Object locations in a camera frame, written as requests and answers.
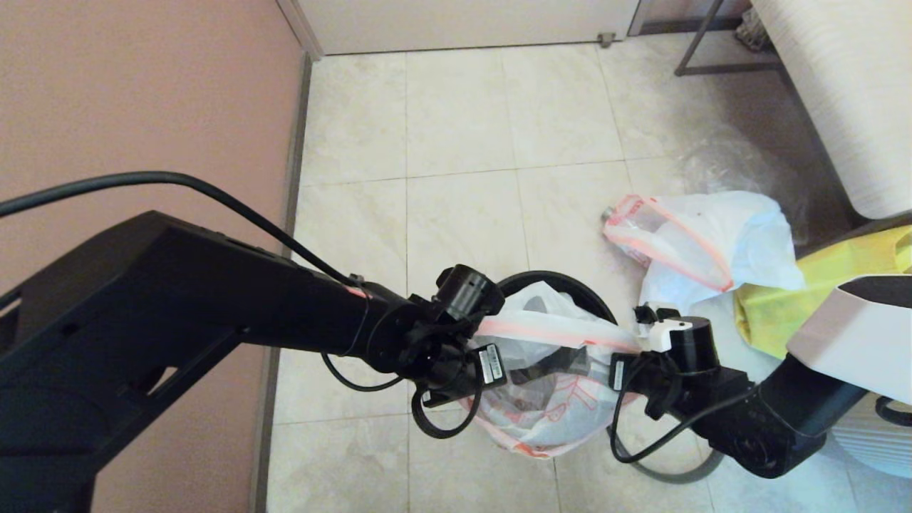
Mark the white ribbed cylinder container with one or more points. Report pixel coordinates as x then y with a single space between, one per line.
876 442

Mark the grey metal frame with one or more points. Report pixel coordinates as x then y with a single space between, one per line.
719 70

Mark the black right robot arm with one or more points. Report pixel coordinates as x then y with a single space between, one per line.
769 427

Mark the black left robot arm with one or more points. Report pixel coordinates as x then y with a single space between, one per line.
178 299

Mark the black round trash bin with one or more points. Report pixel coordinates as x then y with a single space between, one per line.
591 303

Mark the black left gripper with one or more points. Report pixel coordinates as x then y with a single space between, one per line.
470 377

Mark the used trash bag red print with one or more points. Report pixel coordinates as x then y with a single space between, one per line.
741 235

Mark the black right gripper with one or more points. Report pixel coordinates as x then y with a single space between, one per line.
659 388

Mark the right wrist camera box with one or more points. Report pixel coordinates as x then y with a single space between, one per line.
645 315

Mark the small metal door stop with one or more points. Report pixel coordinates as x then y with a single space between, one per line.
605 41

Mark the cream textured table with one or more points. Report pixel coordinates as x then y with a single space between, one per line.
848 85

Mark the white door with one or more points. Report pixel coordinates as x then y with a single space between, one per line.
463 25

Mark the yellow fabric bag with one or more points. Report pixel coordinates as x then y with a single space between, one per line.
784 320

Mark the grey patterned slipper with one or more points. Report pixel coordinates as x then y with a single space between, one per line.
752 32

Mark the clear plastic bag dark contents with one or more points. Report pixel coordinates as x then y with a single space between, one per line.
734 167

